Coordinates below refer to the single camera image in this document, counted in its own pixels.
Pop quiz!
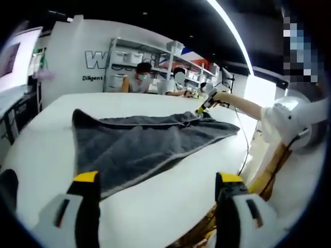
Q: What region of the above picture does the dark rounded object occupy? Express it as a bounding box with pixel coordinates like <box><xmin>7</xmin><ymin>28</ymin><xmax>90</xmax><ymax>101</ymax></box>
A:
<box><xmin>0</xmin><ymin>169</ymin><xmax>20</xmax><ymax>215</ymax></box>

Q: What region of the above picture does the operator in white shirt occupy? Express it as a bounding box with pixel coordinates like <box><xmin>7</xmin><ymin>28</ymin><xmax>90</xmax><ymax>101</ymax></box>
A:
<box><xmin>248</xmin><ymin>100</ymin><xmax>329</xmax><ymax>248</ymax></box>

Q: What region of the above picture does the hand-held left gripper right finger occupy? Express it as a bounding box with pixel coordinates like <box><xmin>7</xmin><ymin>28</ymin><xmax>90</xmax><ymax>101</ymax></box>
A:
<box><xmin>215</xmin><ymin>172</ymin><xmax>280</xmax><ymax>248</ymax></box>

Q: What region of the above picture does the white table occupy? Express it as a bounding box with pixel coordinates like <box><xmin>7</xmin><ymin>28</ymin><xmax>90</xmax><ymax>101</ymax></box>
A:
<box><xmin>0</xmin><ymin>92</ymin><xmax>261</xmax><ymax>245</ymax></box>

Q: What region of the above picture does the row of white storage bins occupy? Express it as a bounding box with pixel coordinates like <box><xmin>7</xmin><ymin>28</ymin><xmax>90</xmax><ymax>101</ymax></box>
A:
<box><xmin>121</xmin><ymin>51</ymin><xmax>221</xmax><ymax>79</ymax></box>

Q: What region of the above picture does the computer monitor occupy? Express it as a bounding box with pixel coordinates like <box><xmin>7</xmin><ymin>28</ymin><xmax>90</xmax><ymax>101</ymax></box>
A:
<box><xmin>0</xmin><ymin>27</ymin><xmax>43</xmax><ymax>94</ymax></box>

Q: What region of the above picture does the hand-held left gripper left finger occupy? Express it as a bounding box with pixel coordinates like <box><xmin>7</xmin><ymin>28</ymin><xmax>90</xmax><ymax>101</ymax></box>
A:
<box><xmin>38</xmin><ymin>170</ymin><xmax>101</xmax><ymax>248</ymax></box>

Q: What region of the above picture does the person's right hand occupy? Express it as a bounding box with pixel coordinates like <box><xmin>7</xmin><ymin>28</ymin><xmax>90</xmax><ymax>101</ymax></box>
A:
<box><xmin>214</xmin><ymin>92</ymin><xmax>232</xmax><ymax>107</ymax></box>

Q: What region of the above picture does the single white storage box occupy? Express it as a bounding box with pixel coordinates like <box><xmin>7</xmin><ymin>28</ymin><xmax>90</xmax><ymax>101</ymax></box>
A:
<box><xmin>167</xmin><ymin>40</ymin><xmax>185</xmax><ymax>53</ymax></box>

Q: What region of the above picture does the white worn headset device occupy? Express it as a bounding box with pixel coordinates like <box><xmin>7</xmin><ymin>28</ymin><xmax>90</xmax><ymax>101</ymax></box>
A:
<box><xmin>273</xmin><ymin>97</ymin><xmax>328</xmax><ymax>157</ymax></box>

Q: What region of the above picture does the ceiling light strip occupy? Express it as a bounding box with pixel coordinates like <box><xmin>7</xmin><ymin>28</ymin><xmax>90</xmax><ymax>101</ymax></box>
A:
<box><xmin>208</xmin><ymin>0</ymin><xmax>257</xmax><ymax>76</ymax></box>

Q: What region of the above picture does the dark grey towel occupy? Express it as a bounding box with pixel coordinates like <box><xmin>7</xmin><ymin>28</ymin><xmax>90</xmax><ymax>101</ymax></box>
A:
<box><xmin>71</xmin><ymin>108</ymin><xmax>240</xmax><ymax>199</ymax></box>

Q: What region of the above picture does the grey metal shelf rack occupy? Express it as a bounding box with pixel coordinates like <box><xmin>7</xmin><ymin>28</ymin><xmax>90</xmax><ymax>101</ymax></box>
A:
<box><xmin>110</xmin><ymin>37</ymin><xmax>221</xmax><ymax>93</ymax></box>

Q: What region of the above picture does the lilac cylindrical object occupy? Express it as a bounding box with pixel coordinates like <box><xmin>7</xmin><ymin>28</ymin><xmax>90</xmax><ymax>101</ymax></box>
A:
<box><xmin>33</xmin><ymin>69</ymin><xmax>56</xmax><ymax>81</ymax></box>

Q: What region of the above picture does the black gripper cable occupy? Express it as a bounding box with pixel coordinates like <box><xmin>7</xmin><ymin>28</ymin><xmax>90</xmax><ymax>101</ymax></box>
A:
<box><xmin>232</xmin><ymin>105</ymin><xmax>251</xmax><ymax>177</ymax></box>

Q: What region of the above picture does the green hanging object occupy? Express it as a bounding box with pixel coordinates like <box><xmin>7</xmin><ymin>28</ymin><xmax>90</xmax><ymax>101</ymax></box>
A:
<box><xmin>38</xmin><ymin>53</ymin><xmax>48</xmax><ymax>70</ymax></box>

